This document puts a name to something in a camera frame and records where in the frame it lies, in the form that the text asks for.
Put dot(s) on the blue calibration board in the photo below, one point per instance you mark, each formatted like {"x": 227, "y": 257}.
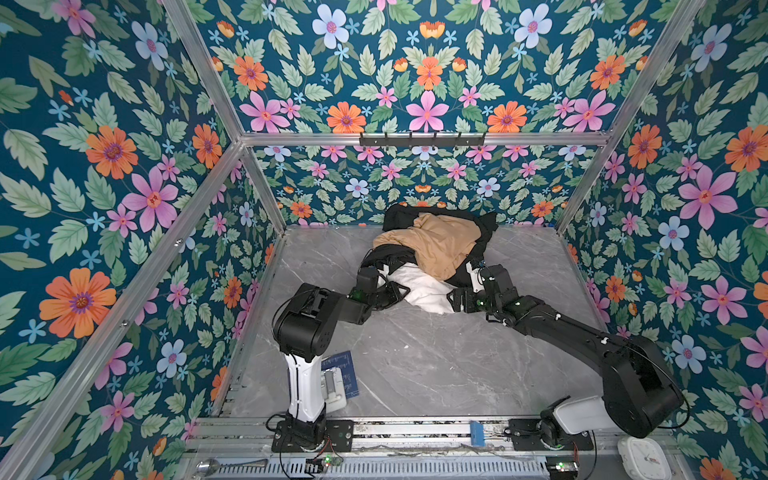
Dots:
{"x": 344, "y": 362}

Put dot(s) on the aluminium frame post back right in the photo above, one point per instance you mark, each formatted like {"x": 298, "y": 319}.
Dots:
{"x": 682, "y": 19}

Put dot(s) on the aluminium frame post back left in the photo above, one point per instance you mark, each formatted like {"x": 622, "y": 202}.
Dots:
{"x": 194, "y": 44}

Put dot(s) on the black cloth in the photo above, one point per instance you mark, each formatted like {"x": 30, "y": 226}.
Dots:
{"x": 389, "y": 258}

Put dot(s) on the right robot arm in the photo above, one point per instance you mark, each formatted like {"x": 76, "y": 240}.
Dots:
{"x": 638, "y": 392}

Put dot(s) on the blue clip on rail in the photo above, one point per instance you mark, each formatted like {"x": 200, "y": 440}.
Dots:
{"x": 477, "y": 434}

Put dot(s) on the white cloth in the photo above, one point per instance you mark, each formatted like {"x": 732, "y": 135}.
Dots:
{"x": 425, "y": 291}

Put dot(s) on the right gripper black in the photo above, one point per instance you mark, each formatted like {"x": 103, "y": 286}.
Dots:
{"x": 467, "y": 295}

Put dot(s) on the aluminium frame post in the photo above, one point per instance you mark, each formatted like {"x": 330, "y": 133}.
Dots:
{"x": 194, "y": 44}
{"x": 682, "y": 19}

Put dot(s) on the black hook rail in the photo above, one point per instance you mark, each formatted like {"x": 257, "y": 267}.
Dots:
{"x": 411, "y": 139}

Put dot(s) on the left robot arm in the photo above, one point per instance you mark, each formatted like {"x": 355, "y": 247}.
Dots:
{"x": 304, "y": 325}

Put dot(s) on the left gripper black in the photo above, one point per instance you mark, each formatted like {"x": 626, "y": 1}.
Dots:
{"x": 393, "y": 291}

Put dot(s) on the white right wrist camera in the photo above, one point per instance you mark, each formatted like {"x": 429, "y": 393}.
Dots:
{"x": 475, "y": 278}

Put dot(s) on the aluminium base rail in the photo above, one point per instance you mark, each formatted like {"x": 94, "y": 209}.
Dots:
{"x": 429, "y": 434}

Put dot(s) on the metal spoon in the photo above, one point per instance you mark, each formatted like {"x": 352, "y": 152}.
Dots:
{"x": 209, "y": 467}

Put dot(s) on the white clock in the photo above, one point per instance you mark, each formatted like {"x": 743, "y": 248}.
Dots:
{"x": 643, "y": 459}

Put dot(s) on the tan cloth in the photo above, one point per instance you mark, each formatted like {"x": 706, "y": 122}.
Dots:
{"x": 440, "y": 243}

